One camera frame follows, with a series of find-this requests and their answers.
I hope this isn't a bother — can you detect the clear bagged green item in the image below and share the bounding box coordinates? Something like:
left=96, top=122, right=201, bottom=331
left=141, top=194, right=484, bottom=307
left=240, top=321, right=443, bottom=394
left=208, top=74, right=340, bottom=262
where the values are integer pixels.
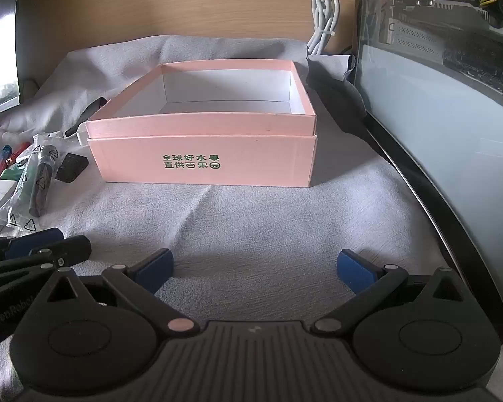
left=6, top=159, right=40, bottom=235

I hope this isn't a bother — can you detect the glass-sided computer case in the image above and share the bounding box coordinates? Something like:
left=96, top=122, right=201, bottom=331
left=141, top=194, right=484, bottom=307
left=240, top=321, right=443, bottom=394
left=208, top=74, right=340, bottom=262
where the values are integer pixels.
left=354, top=0, right=503, bottom=344

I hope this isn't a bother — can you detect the grey cloth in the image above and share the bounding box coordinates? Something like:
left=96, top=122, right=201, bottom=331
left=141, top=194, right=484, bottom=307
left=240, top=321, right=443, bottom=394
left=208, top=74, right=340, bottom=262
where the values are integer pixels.
left=0, top=33, right=503, bottom=402

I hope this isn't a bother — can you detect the pink cardboard box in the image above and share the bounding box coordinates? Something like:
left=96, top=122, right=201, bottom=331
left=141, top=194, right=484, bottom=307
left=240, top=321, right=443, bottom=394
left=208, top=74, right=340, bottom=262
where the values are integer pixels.
left=85, top=61, right=318, bottom=188

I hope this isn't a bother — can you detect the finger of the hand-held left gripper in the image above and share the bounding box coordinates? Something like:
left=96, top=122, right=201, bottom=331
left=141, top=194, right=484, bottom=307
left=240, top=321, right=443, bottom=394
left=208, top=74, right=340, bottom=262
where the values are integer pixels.
left=0, top=228, right=64, bottom=260
left=0, top=235, right=92, bottom=291

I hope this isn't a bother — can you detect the small red packet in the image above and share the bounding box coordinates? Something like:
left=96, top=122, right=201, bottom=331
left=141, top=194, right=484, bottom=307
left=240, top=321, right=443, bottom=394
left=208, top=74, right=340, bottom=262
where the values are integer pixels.
left=6, top=142, right=32, bottom=166

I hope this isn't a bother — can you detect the white coiled cable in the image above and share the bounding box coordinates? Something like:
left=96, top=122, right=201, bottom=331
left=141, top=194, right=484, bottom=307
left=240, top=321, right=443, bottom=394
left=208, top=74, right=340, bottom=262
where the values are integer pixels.
left=304, top=0, right=340, bottom=56

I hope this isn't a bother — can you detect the black rectangular device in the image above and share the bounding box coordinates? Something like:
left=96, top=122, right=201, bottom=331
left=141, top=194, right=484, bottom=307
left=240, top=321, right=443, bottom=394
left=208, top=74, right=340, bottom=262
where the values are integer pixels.
left=55, top=153, right=90, bottom=184

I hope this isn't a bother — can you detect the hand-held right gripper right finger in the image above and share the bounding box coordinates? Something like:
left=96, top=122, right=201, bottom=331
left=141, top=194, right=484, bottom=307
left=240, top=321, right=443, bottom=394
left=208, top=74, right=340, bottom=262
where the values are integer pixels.
left=311, top=249, right=472, bottom=333

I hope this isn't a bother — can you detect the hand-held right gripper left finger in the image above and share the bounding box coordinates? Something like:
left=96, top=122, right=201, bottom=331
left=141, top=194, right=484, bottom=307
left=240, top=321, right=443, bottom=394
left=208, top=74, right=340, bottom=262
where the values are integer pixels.
left=38, top=248, right=199, bottom=333

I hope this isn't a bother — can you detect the red tube with blue cap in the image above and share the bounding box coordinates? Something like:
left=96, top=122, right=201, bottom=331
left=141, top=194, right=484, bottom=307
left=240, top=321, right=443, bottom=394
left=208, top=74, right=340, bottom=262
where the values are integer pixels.
left=0, top=144, right=13, bottom=183

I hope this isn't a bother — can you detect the clear bagged dark cylinder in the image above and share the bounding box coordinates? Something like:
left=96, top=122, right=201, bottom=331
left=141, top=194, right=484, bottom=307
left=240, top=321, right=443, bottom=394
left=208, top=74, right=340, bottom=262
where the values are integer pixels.
left=27, top=133, right=68, bottom=218

